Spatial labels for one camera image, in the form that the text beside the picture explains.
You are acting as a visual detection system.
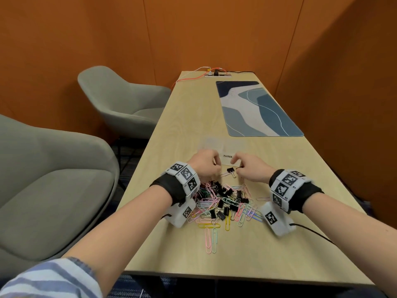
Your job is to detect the person's right hand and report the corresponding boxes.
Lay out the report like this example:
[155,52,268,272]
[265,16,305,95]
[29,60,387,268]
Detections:
[231,152,277,185]

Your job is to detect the person's left hand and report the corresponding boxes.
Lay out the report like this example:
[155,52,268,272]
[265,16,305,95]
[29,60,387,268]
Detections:
[187,149,222,184]

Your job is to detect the clear two-compartment labelled box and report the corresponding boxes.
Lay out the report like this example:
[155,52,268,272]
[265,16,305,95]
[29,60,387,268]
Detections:
[198,138,224,153]
[220,142,249,166]

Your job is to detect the black binder clip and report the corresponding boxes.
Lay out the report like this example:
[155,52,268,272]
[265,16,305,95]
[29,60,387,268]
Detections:
[220,166,244,179]

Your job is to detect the pile of colourful paper clips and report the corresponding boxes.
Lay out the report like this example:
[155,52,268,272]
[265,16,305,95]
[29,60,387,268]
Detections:
[187,182,270,254]

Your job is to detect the pile of black binder clips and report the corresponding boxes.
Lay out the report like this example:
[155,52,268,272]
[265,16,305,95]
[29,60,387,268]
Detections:
[198,180,250,221]

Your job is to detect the person's left forearm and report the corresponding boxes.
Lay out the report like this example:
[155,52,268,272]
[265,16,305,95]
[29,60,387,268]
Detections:
[62,184,173,292]

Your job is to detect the person's right forearm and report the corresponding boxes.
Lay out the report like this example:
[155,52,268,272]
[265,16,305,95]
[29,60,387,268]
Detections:
[302,192,397,298]

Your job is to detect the black left wristband marker tiles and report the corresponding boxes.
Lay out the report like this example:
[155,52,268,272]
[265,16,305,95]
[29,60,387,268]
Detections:
[150,161,201,206]

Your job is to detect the black wristband marker tiles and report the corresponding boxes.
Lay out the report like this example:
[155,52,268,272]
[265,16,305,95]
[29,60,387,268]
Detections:
[150,161,201,206]
[269,169,325,214]

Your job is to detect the black right wristband marker tiles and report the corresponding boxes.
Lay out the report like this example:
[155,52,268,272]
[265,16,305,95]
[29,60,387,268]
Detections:
[269,169,325,214]

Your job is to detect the blue patterned desk mat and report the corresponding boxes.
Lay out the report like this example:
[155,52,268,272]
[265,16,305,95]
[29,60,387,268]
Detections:
[215,81,304,137]

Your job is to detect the silver table power socket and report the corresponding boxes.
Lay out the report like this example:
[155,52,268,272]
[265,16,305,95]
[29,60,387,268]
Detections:
[204,68,232,77]

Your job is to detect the small grey armchair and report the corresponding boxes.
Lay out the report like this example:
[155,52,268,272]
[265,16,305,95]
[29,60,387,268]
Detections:
[77,65,172,140]

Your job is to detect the large grey armchair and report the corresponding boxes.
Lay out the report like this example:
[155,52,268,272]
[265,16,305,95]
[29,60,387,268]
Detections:
[0,114,120,270]

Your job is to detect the striped shirt sleeve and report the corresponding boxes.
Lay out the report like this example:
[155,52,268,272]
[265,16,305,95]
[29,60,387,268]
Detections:
[0,257,103,298]

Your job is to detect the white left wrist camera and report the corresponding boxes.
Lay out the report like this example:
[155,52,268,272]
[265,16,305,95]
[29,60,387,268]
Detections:
[167,198,196,228]

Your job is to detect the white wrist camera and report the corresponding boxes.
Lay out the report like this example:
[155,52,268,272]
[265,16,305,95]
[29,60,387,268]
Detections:
[167,198,196,228]
[259,201,297,237]

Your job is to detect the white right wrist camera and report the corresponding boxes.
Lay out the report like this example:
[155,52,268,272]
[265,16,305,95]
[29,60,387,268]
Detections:
[259,201,297,237]

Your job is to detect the black right camera cable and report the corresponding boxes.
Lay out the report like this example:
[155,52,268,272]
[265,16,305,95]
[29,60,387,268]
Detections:
[290,223,337,245]

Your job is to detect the orange cable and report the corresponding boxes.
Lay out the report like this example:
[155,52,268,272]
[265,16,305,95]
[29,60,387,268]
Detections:
[170,66,229,90]

